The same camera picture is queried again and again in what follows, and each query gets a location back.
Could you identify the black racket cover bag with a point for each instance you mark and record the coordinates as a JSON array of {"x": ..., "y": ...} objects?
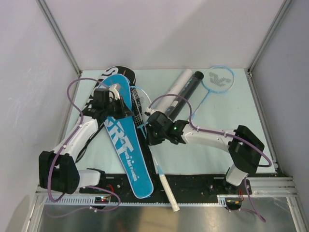
[{"x": 125, "y": 78}]

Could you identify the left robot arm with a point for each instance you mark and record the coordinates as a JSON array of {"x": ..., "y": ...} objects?
[{"x": 57, "y": 168}]

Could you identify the blue racket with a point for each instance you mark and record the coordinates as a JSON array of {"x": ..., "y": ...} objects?
[
  {"x": 217, "y": 79},
  {"x": 141, "y": 101}
]

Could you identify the white shuttlecock tube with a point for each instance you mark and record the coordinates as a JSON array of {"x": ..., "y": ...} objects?
[{"x": 165, "y": 102}]

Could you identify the blue racket cover bag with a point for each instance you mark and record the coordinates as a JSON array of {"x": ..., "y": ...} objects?
[{"x": 123, "y": 135}]

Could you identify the left aluminium frame post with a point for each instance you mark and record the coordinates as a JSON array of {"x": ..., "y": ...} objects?
[{"x": 58, "y": 35}]

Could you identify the black shuttlecock tube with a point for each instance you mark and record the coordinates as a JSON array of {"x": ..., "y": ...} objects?
[{"x": 186, "y": 92}]

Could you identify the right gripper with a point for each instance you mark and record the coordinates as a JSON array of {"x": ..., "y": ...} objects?
[{"x": 150, "y": 140}]

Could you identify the right aluminium frame post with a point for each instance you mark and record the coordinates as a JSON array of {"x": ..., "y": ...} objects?
[{"x": 279, "y": 17}]

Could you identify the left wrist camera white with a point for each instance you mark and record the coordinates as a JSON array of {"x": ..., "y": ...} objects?
[{"x": 114, "y": 91}]

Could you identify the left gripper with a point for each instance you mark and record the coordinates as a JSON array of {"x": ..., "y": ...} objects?
[{"x": 124, "y": 110}]

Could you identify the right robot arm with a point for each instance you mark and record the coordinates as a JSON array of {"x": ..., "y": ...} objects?
[{"x": 242, "y": 144}]

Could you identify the aluminium frame post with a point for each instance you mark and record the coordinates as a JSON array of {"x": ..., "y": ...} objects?
[
  {"x": 279, "y": 17},
  {"x": 58, "y": 35}
]

